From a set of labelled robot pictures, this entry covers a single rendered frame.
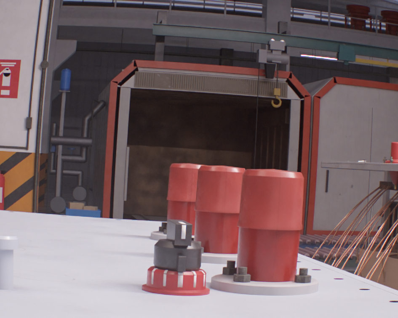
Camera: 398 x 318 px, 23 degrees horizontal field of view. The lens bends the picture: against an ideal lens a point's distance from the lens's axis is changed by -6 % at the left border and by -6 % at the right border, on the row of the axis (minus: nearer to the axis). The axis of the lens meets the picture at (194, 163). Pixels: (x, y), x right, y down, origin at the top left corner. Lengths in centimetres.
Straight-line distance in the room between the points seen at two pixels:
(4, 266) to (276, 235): 31
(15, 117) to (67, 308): 1080
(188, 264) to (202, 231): 38
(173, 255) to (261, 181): 13
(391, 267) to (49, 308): 324
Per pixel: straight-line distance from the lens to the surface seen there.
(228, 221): 141
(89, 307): 90
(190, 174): 173
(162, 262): 104
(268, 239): 108
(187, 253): 103
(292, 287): 107
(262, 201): 108
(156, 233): 174
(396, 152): 403
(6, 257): 95
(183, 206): 173
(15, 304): 87
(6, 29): 1176
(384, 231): 459
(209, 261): 138
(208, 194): 141
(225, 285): 108
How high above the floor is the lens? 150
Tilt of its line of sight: level
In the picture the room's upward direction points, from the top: 3 degrees clockwise
